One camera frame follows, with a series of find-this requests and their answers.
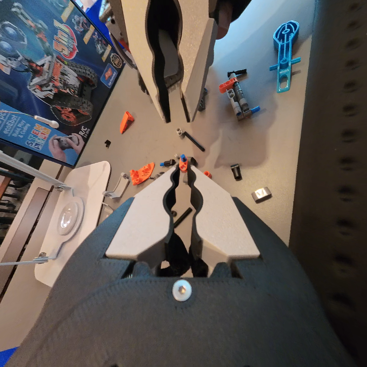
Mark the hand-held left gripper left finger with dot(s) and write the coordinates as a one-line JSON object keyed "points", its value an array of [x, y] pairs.
{"points": [[137, 223]]}

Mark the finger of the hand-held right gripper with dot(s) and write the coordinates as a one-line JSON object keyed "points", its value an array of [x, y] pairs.
{"points": [[197, 57], [134, 43]]}

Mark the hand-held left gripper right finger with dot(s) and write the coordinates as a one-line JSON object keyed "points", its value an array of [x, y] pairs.
{"points": [[223, 226]]}

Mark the orange connector brick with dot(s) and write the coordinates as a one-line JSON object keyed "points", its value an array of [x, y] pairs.
{"points": [[183, 165]]}

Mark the person's right hand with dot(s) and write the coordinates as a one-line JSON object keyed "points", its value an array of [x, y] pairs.
{"points": [[225, 25]]}

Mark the black axle rod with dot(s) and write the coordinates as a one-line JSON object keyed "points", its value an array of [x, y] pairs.
{"points": [[183, 216], [195, 142]]}

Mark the grey curved panel brick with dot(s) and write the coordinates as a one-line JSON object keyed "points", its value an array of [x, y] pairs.
{"points": [[119, 186]]}

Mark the black long pin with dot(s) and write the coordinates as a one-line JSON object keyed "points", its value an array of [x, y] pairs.
{"points": [[236, 73]]}

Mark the blue storage bin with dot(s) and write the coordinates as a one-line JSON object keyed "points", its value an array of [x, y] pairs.
{"points": [[96, 14]]}

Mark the orange curved panel brick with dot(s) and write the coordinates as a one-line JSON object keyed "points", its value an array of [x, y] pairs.
{"points": [[140, 175]]}

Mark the grey hook connector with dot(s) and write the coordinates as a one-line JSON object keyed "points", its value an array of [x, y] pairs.
{"points": [[159, 175]]}

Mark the orange multi-hole connector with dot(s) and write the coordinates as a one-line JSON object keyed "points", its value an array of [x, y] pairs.
{"points": [[208, 174]]}

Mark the grey brick assembly orange beam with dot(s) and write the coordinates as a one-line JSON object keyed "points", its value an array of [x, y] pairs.
{"points": [[239, 97]]}

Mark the grey angled connector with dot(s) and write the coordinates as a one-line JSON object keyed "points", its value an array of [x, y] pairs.
{"points": [[186, 178]]}

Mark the white book stand base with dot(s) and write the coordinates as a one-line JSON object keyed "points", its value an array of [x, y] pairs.
{"points": [[86, 186]]}

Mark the black pin blue end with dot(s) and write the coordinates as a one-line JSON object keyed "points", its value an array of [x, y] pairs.
{"points": [[169, 163]]}

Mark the light blue brick separator tool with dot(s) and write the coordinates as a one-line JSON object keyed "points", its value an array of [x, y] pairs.
{"points": [[281, 68]]}

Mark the orange wedge panel brick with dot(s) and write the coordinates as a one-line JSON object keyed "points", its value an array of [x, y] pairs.
{"points": [[126, 122]]}

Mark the blue robot kit box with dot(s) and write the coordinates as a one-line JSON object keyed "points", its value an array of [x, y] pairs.
{"points": [[43, 71]]}

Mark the black dimpled pad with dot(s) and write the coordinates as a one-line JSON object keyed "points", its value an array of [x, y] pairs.
{"points": [[338, 143]]}

